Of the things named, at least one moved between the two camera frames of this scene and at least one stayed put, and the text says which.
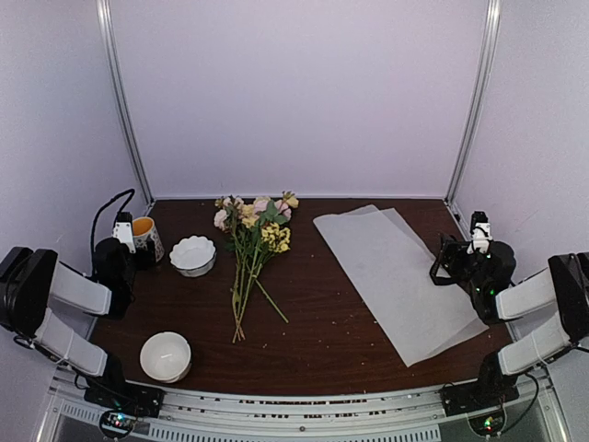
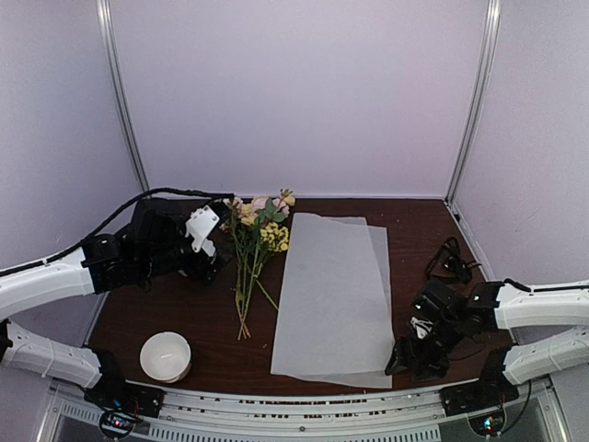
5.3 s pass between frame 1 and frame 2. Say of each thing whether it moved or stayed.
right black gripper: moved
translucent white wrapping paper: moved
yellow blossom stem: moved
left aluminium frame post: stayed
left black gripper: moved
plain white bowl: stayed
